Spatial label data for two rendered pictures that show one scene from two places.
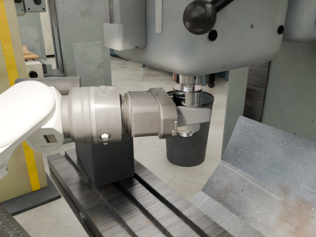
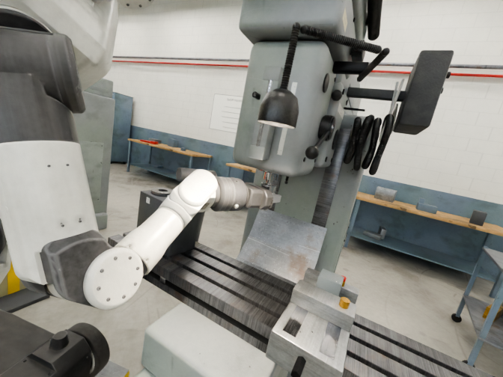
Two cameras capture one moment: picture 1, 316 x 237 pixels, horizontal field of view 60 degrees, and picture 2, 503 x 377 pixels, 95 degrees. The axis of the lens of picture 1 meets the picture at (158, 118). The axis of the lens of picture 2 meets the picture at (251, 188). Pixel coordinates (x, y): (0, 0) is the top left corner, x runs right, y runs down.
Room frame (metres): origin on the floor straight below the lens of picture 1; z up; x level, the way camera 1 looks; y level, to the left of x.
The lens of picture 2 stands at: (-0.15, 0.32, 1.37)
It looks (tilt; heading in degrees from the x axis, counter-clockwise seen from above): 11 degrees down; 331
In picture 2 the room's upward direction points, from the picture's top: 11 degrees clockwise
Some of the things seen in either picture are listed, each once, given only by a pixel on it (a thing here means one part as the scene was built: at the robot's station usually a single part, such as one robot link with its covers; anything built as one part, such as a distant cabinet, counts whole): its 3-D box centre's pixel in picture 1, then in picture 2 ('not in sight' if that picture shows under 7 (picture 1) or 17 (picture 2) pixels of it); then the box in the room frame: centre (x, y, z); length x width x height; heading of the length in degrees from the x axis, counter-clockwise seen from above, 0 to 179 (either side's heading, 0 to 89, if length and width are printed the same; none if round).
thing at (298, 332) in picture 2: not in sight; (321, 309); (0.22, -0.16, 0.98); 0.35 x 0.15 x 0.11; 124
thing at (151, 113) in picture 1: (131, 114); (242, 195); (0.40, 0.04, 1.23); 0.13 x 0.12 x 0.10; 11
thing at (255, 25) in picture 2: not in sight; (305, 40); (0.45, -0.08, 1.68); 0.34 x 0.24 x 0.10; 126
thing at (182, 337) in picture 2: not in sight; (239, 322); (0.42, -0.05, 0.79); 0.50 x 0.35 x 0.12; 126
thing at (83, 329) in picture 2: not in sight; (83, 350); (0.72, 0.42, 0.50); 0.20 x 0.05 x 0.20; 49
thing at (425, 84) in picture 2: not in sight; (421, 97); (0.33, -0.49, 1.62); 0.20 x 0.09 x 0.21; 126
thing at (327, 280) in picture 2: not in sight; (328, 286); (0.23, -0.19, 1.04); 0.06 x 0.05 x 0.06; 34
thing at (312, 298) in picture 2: not in sight; (322, 303); (0.20, -0.14, 1.02); 0.15 x 0.06 x 0.04; 34
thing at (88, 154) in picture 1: (100, 135); (168, 218); (0.75, 0.17, 1.03); 0.22 x 0.12 x 0.20; 29
